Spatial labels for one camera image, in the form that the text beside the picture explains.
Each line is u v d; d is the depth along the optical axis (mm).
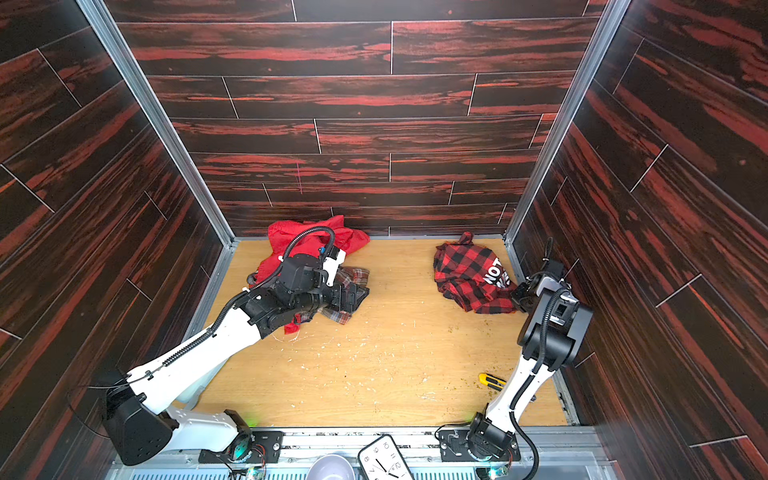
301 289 565
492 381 830
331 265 658
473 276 986
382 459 701
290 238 1079
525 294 872
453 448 732
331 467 680
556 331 533
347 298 654
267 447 736
